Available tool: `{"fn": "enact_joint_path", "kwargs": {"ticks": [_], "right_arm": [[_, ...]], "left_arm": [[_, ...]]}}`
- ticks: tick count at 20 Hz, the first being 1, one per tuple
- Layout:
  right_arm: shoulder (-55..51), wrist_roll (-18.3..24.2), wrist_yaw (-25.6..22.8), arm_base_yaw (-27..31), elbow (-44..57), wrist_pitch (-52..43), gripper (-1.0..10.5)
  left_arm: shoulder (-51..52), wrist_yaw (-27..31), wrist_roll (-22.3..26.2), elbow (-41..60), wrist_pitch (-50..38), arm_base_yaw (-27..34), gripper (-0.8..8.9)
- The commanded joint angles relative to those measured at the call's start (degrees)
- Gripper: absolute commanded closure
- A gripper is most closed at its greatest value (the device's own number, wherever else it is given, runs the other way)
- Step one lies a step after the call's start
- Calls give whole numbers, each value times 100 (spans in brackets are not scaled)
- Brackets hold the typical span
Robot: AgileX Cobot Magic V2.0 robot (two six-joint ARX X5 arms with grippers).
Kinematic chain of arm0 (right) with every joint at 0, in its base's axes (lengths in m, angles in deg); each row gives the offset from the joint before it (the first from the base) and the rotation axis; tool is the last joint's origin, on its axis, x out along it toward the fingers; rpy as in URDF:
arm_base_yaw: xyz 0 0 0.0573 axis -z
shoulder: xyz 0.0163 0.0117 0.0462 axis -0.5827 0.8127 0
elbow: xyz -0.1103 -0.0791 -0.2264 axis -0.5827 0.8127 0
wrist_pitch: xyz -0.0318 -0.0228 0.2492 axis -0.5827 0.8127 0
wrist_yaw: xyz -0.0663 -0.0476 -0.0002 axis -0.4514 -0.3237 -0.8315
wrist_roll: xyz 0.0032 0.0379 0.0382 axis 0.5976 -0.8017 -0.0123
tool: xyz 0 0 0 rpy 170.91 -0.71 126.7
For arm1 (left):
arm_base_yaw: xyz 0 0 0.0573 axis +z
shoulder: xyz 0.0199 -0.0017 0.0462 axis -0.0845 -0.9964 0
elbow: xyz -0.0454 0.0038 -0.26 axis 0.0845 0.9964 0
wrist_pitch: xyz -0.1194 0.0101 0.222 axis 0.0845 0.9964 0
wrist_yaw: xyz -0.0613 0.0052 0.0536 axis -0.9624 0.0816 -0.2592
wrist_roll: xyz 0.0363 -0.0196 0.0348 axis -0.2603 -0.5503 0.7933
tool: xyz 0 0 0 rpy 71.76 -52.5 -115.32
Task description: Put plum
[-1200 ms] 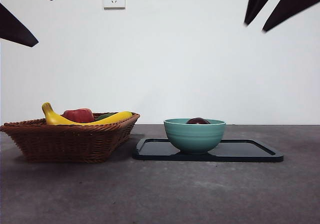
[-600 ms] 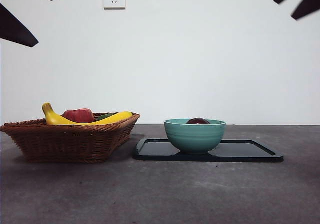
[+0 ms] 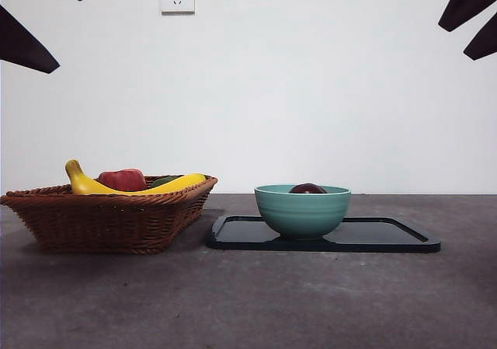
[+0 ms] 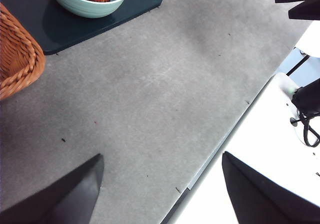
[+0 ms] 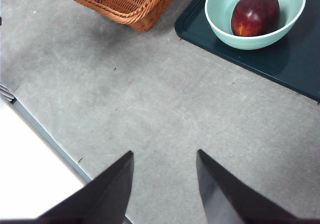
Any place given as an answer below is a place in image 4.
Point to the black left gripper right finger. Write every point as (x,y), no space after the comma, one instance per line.
(262,201)

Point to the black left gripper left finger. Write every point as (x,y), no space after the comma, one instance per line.
(62,201)

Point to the teal ceramic bowl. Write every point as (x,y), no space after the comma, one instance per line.
(87,9)

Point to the brown wicker basket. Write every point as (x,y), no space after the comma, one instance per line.
(15,59)

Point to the black rectangular tray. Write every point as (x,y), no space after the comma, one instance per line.
(75,32)

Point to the white camera device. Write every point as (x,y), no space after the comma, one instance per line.
(283,83)

